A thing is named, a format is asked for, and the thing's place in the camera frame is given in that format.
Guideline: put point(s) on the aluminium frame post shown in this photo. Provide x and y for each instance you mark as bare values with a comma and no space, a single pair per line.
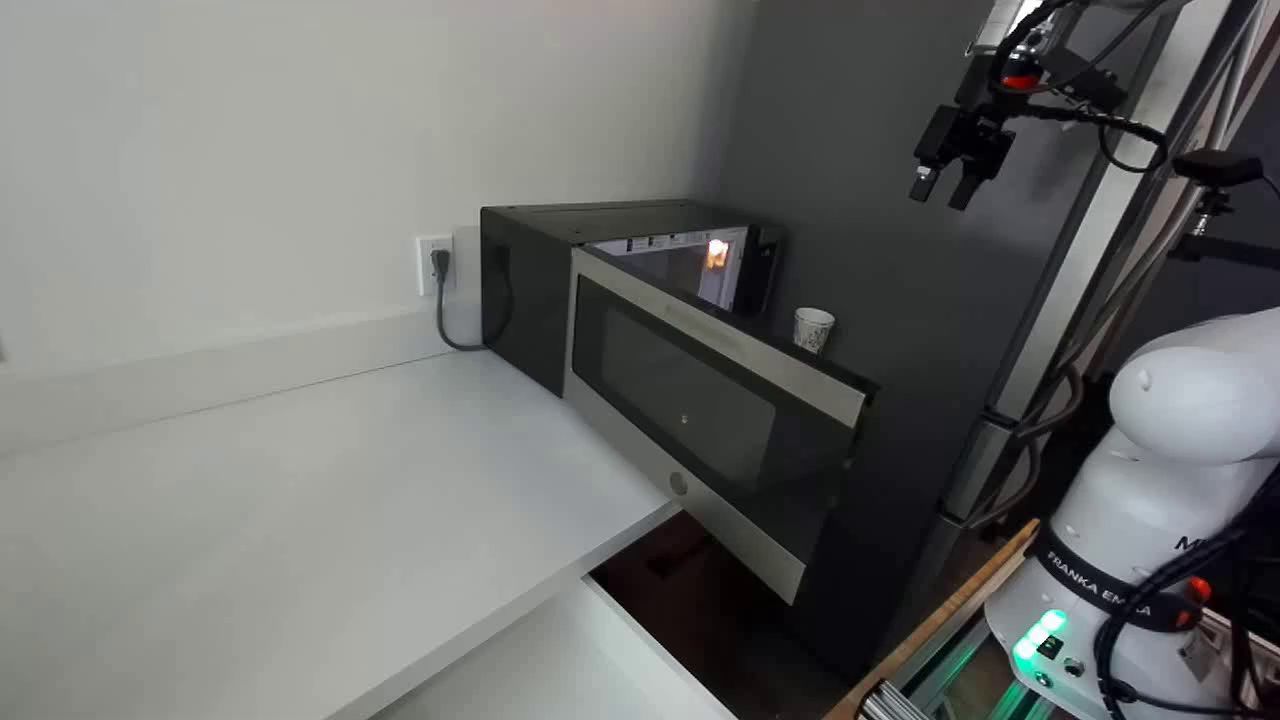
1184,96

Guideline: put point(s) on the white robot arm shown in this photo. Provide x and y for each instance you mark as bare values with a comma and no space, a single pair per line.
1105,600

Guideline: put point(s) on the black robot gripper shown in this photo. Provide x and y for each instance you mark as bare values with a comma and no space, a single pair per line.
972,130

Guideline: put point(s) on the white patterned paper cup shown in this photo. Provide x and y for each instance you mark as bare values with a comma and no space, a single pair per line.
815,331

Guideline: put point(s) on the dark grey refrigerator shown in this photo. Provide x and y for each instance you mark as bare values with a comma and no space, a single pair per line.
929,302

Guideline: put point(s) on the white wall power outlet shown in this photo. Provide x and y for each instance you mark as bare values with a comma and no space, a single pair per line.
433,261

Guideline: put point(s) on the microwave door with steel trim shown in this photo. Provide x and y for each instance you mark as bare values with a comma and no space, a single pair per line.
746,434

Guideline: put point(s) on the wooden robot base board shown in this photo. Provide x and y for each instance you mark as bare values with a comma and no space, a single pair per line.
936,626

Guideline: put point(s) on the black microwave oven body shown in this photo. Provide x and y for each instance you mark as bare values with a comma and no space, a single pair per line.
525,265

